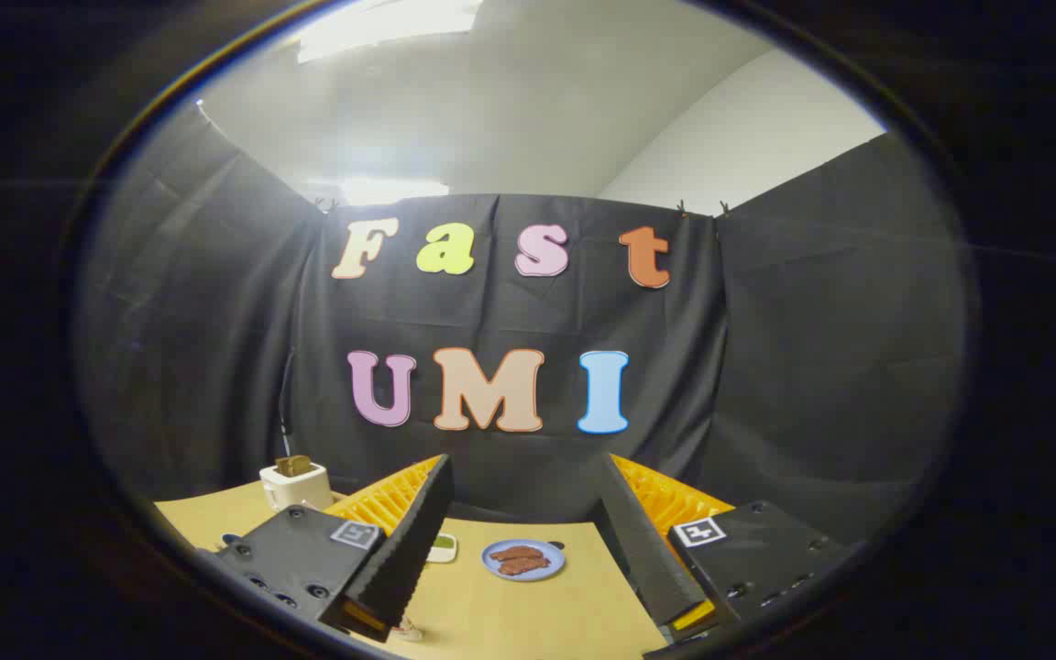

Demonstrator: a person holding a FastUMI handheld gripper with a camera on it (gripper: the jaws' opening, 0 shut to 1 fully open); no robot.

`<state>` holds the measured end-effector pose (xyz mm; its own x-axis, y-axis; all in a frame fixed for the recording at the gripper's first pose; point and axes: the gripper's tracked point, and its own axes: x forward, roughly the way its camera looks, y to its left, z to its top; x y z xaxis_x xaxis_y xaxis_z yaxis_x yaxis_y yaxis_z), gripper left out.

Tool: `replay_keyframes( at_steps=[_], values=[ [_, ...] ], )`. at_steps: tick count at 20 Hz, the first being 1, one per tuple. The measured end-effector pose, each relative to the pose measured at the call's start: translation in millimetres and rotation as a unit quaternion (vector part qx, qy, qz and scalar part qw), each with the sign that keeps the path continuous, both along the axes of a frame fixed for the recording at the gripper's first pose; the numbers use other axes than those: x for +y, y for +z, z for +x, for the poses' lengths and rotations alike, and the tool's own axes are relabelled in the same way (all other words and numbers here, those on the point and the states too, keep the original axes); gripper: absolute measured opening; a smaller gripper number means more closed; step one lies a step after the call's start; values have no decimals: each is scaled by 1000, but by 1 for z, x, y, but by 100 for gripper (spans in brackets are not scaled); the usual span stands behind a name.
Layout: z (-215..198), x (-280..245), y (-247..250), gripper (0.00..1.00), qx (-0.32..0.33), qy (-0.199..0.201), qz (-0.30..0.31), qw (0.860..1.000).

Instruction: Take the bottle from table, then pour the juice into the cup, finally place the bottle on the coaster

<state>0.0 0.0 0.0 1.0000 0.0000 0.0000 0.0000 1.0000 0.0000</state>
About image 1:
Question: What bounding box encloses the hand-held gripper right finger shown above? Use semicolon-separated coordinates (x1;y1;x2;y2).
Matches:
592;453;852;645

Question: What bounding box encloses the ceiling light panel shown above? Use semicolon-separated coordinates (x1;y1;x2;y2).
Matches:
339;177;451;207

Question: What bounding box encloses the white toaster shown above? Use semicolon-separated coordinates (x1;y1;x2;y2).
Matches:
258;461;336;513

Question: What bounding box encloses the wooden table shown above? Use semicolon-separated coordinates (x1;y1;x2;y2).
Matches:
153;484;676;660

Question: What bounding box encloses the black backdrop cloth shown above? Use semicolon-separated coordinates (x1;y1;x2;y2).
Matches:
74;101;971;553

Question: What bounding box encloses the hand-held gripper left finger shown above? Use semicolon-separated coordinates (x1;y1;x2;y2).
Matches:
214;454;456;644

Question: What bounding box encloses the blue plate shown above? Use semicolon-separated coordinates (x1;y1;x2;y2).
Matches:
480;537;567;583

